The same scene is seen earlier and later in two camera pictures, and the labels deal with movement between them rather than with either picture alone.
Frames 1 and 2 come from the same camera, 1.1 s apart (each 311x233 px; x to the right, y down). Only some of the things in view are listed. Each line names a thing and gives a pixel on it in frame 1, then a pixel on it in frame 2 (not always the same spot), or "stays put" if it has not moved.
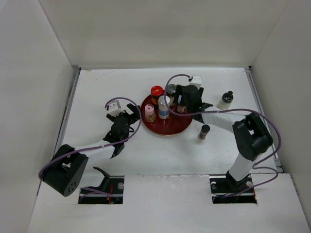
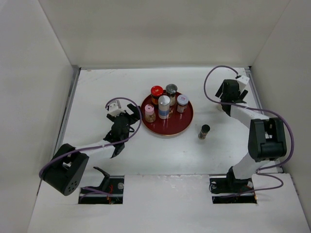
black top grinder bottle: (171, 90) stays put
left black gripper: (133, 118) stays put
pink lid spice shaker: (149, 113) stays put
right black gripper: (179, 91) -> (242, 96)
